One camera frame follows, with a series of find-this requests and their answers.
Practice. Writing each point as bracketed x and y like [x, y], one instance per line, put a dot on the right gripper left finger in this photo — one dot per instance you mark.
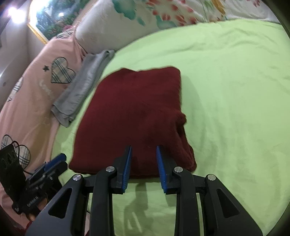
[65, 214]

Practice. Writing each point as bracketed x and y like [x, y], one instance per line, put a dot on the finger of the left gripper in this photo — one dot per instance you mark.
[38, 179]
[49, 165]

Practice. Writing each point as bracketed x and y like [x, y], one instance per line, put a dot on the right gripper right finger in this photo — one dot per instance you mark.
[204, 204]

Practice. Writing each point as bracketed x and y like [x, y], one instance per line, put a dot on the dark red knit sweater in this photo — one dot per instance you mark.
[140, 109]

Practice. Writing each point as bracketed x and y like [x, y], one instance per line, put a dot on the person's left hand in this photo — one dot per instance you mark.
[34, 212]

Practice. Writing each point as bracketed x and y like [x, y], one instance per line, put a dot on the pink heart pattern duvet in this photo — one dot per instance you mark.
[26, 117]

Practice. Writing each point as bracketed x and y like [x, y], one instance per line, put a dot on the folded grey garment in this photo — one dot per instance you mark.
[68, 105]

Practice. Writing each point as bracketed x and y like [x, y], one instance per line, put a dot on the gold framed landscape painting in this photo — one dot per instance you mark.
[47, 19]

